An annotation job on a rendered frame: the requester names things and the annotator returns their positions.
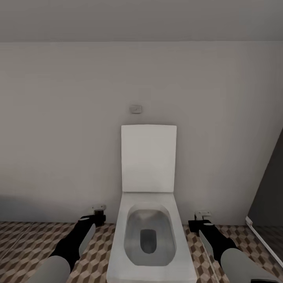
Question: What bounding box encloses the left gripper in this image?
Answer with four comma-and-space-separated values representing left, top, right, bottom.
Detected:
81, 214, 106, 227

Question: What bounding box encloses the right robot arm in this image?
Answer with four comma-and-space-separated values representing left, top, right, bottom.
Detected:
188, 210, 283, 283

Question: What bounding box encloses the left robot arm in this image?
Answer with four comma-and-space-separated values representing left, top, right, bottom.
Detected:
25, 204, 107, 283

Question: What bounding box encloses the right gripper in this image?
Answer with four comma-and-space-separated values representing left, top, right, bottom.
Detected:
188, 220, 210, 232

